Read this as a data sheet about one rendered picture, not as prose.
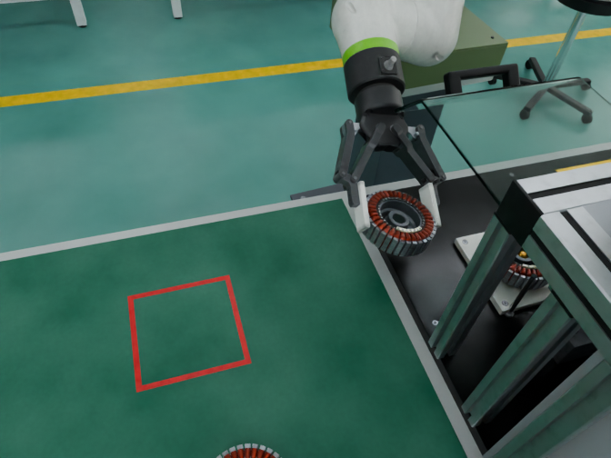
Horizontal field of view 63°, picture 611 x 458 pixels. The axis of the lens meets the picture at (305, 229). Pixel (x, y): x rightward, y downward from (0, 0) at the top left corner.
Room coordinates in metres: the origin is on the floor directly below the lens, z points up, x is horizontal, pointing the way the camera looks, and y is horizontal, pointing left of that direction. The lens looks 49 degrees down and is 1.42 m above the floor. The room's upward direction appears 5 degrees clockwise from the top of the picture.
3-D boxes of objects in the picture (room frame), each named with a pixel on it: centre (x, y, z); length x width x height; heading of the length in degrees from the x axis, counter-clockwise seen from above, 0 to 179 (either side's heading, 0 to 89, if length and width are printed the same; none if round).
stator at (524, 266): (0.52, -0.35, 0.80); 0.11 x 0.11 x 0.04
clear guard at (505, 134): (0.48, -0.28, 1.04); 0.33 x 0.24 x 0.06; 21
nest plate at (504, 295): (0.52, -0.35, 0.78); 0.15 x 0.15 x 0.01; 21
